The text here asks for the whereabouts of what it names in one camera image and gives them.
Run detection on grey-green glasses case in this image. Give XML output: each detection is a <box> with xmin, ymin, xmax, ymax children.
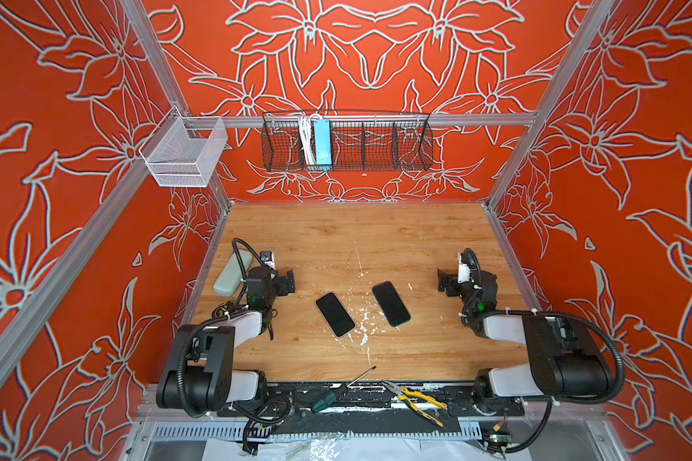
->
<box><xmin>213</xmin><ymin>250</ymin><xmax>254</xmax><ymax>297</ymax></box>

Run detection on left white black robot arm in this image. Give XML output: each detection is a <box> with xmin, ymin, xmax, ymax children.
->
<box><xmin>156</xmin><ymin>238</ymin><xmax>296</xmax><ymax>418</ymax></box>

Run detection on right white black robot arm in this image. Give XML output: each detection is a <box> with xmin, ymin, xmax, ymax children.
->
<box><xmin>436</xmin><ymin>249</ymin><xmax>626</xmax><ymax>414</ymax></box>

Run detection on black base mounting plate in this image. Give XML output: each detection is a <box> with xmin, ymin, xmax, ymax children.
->
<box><xmin>246</xmin><ymin>380</ymin><xmax>525</xmax><ymax>418</ymax></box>

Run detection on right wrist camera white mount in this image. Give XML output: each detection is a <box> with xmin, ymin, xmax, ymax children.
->
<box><xmin>457</xmin><ymin>255</ymin><xmax>477</xmax><ymax>284</ymax></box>

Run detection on black wire wall basket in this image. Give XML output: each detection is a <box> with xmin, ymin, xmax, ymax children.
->
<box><xmin>261</xmin><ymin>111</ymin><xmax>434</xmax><ymax>173</ymax></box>

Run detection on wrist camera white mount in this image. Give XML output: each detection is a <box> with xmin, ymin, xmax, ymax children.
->
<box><xmin>457</xmin><ymin>255</ymin><xmax>477</xmax><ymax>284</ymax></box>
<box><xmin>259</xmin><ymin>251</ymin><xmax>276</xmax><ymax>270</ymax></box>

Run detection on circuit board with wires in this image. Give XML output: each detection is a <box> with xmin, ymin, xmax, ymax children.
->
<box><xmin>482</xmin><ymin>420</ymin><xmax>512</xmax><ymax>455</ymax></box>

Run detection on light blue box in basket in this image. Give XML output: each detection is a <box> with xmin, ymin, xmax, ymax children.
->
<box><xmin>313</xmin><ymin>118</ymin><xmax>333</xmax><ymax>169</ymax></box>

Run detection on white cable in basket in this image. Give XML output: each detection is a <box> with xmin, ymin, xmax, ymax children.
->
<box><xmin>298</xmin><ymin>113</ymin><xmax>316</xmax><ymax>168</ymax></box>

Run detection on black phone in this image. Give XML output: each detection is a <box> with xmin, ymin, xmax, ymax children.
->
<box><xmin>372</xmin><ymin>282</ymin><xmax>411</xmax><ymax>328</ymax></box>
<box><xmin>315</xmin><ymin>292</ymin><xmax>356</xmax><ymax>337</ymax></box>

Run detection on white mesh wall basket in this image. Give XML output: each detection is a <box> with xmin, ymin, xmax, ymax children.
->
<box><xmin>140</xmin><ymin>108</ymin><xmax>228</xmax><ymax>187</ymax></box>

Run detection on yellow handled pliers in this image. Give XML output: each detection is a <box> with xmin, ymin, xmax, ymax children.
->
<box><xmin>381</xmin><ymin>379</ymin><xmax>448</xmax><ymax>428</ymax></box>

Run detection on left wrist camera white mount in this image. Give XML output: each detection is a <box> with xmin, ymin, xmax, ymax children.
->
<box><xmin>259</xmin><ymin>251</ymin><xmax>276</xmax><ymax>270</ymax></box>

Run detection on green handled screwdriver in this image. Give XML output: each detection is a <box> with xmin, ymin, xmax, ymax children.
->
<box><xmin>311</xmin><ymin>366</ymin><xmax>376</xmax><ymax>413</ymax></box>

